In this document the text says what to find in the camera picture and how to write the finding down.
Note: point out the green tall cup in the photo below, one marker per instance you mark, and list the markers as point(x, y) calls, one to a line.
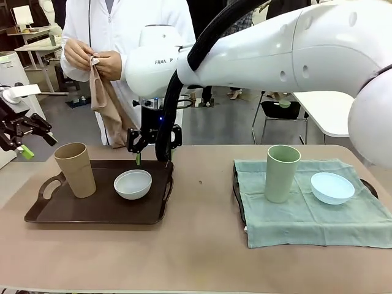
point(280, 177)

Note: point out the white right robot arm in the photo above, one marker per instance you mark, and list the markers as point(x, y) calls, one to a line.
point(306, 46)

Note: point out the white air purifier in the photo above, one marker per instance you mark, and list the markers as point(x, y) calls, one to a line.
point(12, 67)

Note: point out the white side table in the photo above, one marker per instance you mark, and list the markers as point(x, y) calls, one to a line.
point(324, 113)

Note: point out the person's left hand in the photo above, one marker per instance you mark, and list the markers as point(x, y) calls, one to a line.
point(110, 65)

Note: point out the white standing board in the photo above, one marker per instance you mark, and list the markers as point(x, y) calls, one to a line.
point(21, 15)

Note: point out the tan tall cup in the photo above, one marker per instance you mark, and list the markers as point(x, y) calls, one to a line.
point(78, 174)

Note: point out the green cloth mat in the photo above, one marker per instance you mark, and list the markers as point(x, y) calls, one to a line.
point(306, 220)

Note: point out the person's right hand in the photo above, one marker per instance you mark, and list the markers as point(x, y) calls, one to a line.
point(78, 55)

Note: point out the white bowl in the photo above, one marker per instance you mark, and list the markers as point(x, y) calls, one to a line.
point(133, 186)

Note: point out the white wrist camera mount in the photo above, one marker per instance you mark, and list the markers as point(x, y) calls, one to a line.
point(27, 91)

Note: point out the wooden shelf table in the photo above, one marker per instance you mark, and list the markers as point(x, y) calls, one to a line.
point(30, 30)

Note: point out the light blue bowl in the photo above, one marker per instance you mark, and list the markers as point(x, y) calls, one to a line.
point(332, 190)

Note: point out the brown plastic tray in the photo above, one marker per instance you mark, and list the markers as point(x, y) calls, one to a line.
point(92, 211)

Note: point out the small green bowl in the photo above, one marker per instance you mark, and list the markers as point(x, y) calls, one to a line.
point(284, 104)

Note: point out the black stool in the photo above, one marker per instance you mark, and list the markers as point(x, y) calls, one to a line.
point(64, 79)

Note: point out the black metal chair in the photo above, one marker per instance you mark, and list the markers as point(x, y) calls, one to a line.
point(275, 108)

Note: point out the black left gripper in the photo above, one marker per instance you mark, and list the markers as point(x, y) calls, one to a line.
point(10, 125)

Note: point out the person's right forearm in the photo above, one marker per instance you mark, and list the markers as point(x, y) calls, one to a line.
point(69, 72)

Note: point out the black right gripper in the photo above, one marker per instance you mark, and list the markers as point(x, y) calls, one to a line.
point(150, 122)

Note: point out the person in black clothes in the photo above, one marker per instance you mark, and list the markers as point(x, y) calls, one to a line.
point(207, 95)

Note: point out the person's white jacket torso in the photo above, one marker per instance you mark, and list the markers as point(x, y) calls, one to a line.
point(122, 24)

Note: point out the black plastic tray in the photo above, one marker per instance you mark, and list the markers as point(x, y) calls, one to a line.
point(235, 186)

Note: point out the beige cloth mat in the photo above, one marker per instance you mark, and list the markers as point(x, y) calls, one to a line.
point(99, 92)

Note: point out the white background desk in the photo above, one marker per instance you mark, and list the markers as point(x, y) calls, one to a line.
point(33, 47)

